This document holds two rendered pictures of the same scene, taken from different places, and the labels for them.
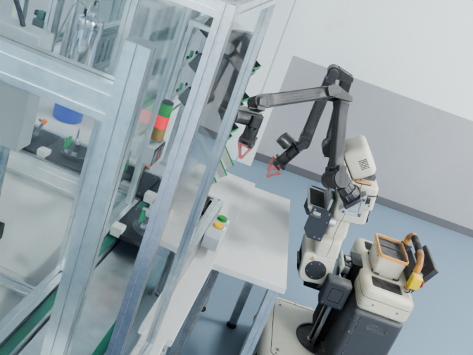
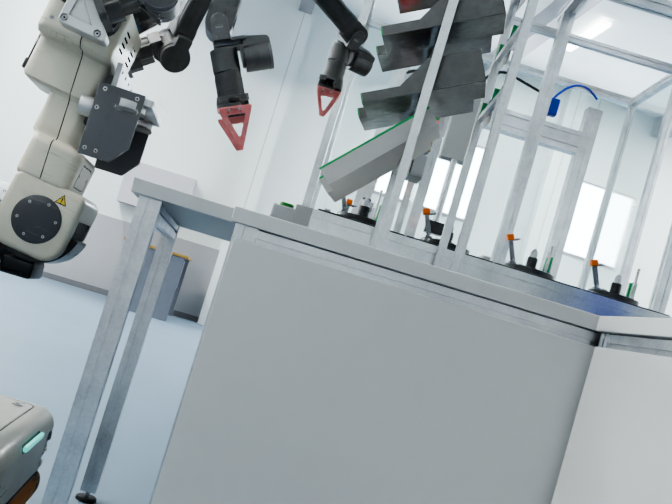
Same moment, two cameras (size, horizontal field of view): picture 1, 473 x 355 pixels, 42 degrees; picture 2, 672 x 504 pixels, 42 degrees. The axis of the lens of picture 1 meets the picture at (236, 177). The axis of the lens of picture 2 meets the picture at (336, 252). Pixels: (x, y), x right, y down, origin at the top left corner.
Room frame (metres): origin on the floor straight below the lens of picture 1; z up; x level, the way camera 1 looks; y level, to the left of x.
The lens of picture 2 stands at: (4.81, -0.04, 0.72)
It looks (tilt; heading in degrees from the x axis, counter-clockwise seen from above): 4 degrees up; 175
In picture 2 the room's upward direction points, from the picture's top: 17 degrees clockwise
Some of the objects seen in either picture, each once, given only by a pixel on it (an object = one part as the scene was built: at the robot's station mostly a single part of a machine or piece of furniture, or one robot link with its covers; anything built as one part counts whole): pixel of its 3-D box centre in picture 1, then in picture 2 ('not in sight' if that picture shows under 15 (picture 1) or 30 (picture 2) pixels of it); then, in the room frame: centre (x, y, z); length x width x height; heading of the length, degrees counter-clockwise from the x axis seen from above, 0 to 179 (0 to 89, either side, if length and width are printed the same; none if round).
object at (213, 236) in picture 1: (215, 232); (284, 219); (2.30, 0.00, 0.93); 0.21 x 0.07 x 0.06; 176
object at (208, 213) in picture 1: (188, 249); (304, 237); (2.11, 0.08, 0.91); 0.89 x 0.06 x 0.11; 176
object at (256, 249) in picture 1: (217, 215); (286, 245); (2.62, 0.02, 0.84); 0.90 x 0.70 x 0.03; 2
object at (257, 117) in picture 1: (254, 120); (341, 55); (2.43, 0.01, 1.40); 0.07 x 0.06 x 0.07; 120
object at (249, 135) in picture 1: (250, 133); (333, 75); (2.43, 0.01, 1.34); 0.10 x 0.07 x 0.07; 175
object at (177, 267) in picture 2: not in sight; (151, 279); (-7.00, -1.32, 0.43); 1.60 x 0.82 x 0.86; 2
